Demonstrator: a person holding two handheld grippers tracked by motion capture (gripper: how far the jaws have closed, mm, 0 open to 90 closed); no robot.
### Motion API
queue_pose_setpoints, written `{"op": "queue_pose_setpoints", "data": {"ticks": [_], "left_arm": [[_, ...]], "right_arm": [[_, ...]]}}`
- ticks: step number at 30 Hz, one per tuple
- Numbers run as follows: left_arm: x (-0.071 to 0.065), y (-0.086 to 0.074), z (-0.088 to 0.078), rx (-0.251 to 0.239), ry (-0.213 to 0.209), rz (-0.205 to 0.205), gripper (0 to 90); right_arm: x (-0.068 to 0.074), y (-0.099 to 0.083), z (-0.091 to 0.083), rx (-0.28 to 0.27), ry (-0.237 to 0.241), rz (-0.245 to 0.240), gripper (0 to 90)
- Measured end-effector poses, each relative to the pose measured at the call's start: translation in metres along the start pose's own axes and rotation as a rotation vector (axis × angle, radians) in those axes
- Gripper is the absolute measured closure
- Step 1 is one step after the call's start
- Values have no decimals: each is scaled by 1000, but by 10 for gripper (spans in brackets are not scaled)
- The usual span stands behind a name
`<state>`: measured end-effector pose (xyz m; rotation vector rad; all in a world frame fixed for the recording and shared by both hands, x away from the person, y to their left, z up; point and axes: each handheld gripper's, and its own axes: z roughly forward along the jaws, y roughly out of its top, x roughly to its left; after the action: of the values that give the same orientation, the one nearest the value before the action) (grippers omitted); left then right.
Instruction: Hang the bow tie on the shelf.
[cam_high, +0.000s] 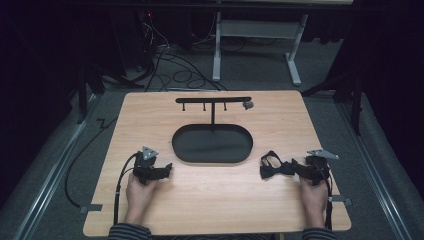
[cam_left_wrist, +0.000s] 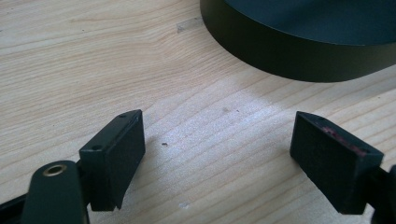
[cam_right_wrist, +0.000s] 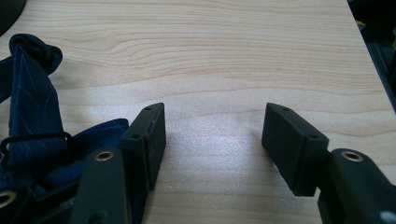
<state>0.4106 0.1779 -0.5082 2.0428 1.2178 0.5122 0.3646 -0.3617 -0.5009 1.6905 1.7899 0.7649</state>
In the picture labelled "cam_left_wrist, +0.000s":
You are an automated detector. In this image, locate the dark round container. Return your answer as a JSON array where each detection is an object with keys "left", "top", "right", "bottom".
[{"left": 199, "top": 0, "right": 396, "bottom": 84}]

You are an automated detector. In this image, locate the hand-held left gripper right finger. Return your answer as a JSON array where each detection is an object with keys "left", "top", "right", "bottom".
[{"left": 289, "top": 110, "right": 385, "bottom": 216}]

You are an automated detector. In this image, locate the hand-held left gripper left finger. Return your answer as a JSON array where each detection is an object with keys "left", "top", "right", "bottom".
[{"left": 78, "top": 108, "right": 147, "bottom": 212}]

